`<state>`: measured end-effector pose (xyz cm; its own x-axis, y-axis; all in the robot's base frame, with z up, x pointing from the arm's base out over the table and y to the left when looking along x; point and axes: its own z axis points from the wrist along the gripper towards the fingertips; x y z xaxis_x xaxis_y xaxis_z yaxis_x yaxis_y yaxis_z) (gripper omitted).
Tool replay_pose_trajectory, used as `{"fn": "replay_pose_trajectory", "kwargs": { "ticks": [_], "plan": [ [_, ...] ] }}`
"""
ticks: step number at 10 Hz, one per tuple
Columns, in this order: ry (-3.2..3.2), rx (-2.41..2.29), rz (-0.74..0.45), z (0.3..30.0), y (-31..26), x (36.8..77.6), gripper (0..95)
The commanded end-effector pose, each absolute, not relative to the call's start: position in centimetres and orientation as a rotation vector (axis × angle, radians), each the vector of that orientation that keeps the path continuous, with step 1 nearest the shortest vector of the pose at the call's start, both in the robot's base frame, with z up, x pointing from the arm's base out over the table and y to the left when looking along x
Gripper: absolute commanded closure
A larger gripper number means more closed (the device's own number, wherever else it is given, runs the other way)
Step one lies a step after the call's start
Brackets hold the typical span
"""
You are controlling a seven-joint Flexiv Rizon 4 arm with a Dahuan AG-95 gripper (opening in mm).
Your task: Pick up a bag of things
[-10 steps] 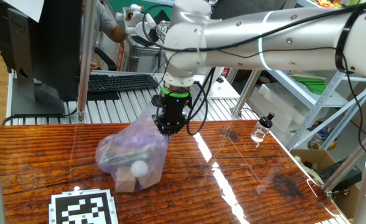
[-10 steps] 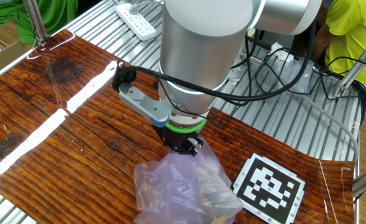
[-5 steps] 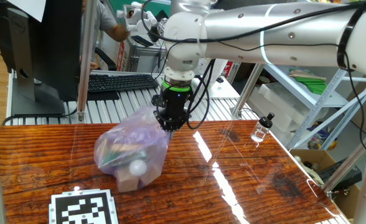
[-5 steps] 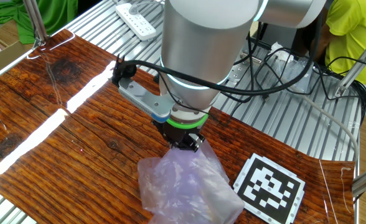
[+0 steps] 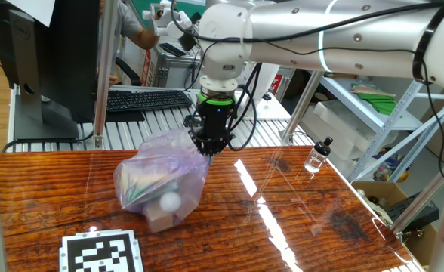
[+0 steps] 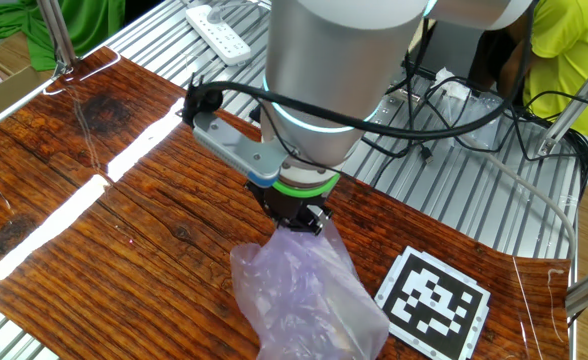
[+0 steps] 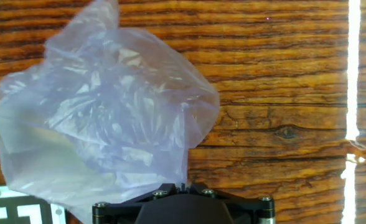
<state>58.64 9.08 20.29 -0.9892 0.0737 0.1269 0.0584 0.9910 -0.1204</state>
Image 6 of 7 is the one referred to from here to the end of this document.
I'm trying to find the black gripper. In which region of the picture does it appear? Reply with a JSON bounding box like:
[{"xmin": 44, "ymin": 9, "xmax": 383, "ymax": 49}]
[{"xmin": 246, "ymin": 182, "xmax": 334, "ymax": 237}]

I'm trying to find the purple translucent plastic bag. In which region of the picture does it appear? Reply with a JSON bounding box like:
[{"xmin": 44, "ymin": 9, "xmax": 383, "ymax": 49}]
[{"xmin": 229, "ymin": 219, "xmax": 391, "ymax": 360}]

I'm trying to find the clear plastic bag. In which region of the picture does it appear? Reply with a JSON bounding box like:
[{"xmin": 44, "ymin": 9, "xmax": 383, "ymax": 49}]
[{"xmin": 436, "ymin": 92, "xmax": 506, "ymax": 151}]

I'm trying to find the black white fiducial marker board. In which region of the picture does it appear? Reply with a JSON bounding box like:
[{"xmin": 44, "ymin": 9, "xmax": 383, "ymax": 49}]
[{"xmin": 369, "ymin": 244, "xmax": 492, "ymax": 360}]

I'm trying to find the wood grain table mat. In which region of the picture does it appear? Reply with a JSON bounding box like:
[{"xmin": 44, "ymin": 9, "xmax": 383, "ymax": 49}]
[{"xmin": 0, "ymin": 45, "xmax": 573, "ymax": 360}]

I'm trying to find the white crumpled paper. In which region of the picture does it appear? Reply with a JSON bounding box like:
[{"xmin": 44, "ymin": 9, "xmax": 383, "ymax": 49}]
[{"xmin": 429, "ymin": 67, "xmax": 474, "ymax": 101}]

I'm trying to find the white power strip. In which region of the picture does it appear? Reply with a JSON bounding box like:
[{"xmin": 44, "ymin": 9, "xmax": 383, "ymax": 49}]
[{"xmin": 184, "ymin": 3, "xmax": 253, "ymax": 67}]

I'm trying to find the large green cloth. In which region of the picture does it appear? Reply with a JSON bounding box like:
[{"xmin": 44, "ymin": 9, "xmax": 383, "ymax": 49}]
[{"xmin": 0, "ymin": 0, "xmax": 127, "ymax": 72}]

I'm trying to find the person in yellow shirt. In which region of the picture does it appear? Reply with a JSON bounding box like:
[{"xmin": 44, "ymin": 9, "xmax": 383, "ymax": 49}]
[{"xmin": 468, "ymin": 0, "xmax": 588, "ymax": 137}]

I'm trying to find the open cardboard box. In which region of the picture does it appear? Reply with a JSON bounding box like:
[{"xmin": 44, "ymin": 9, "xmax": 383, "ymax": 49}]
[{"xmin": 0, "ymin": 47, "xmax": 58, "ymax": 132}]

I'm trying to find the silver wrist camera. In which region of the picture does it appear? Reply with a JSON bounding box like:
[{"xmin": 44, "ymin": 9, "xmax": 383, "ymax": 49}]
[{"xmin": 191, "ymin": 110, "xmax": 288, "ymax": 190}]

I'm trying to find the black USB cable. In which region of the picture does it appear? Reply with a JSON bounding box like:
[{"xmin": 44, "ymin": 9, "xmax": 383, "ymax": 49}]
[{"xmin": 407, "ymin": 74, "xmax": 530, "ymax": 166}]

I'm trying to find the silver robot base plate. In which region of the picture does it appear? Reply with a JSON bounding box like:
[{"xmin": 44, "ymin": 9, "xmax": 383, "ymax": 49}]
[{"xmin": 371, "ymin": 79, "xmax": 428, "ymax": 134}]

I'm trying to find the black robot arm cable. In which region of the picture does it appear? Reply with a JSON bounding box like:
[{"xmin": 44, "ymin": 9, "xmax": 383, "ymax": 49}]
[{"xmin": 181, "ymin": 0, "xmax": 540, "ymax": 174}]

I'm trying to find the grey cable with metal plug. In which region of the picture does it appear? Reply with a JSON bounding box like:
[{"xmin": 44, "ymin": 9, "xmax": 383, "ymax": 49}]
[{"xmin": 453, "ymin": 132, "xmax": 579, "ymax": 261}]

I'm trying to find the black cable bundle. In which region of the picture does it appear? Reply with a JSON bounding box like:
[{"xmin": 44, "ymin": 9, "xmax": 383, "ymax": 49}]
[{"xmin": 498, "ymin": 88, "xmax": 588, "ymax": 201}]

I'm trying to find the aluminium frame rail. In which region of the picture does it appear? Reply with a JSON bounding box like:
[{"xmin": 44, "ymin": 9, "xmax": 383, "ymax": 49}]
[{"xmin": 0, "ymin": 69, "xmax": 70, "ymax": 142}]

